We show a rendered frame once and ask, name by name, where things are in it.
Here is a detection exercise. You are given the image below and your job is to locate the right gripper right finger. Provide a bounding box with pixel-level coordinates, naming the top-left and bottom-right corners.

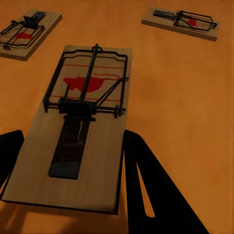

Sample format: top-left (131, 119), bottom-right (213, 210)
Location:
top-left (124, 130), bottom-right (209, 234)

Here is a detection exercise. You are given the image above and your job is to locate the mousetrap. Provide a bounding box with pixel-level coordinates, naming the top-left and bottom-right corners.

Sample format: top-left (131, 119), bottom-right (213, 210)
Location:
top-left (0, 9), bottom-right (62, 61)
top-left (0, 43), bottom-right (133, 215)
top-left (142, 6), bottom-right (220, 42)

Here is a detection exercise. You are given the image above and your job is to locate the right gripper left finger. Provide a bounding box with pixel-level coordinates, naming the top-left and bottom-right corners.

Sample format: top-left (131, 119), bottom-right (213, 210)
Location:
top-left (0, 130), bottom-right (25, 188)

